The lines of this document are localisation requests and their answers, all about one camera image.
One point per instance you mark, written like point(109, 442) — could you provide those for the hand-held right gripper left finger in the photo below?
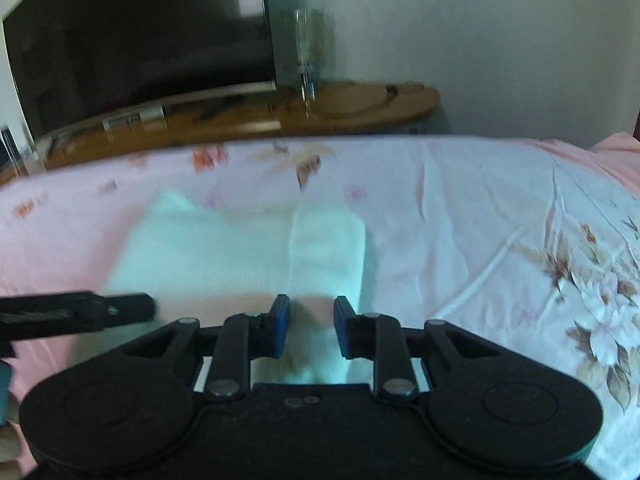
point(280, 327)

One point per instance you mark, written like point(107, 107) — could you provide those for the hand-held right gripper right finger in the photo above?
point(344, 330)

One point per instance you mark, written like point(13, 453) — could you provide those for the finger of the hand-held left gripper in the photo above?
point(130, 307)

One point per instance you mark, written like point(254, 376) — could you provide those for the pale mint small garment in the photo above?
point(225, 255)

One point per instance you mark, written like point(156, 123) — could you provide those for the person's left hand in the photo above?
point(7, 445)

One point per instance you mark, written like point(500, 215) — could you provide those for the pink floral bed sheet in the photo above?
point(475, 220)

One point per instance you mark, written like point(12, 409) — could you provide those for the silver set-top box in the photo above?
point(132, 118)

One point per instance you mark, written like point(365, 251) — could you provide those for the wooden television cabinet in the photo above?
point(345, 105)

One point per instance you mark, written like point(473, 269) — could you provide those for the black flat television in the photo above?
point(135, 35)

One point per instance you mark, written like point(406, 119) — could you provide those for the glass table lamp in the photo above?
point(302, 55)

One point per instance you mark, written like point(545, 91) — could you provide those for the pink cloth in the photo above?
point(617, 146)

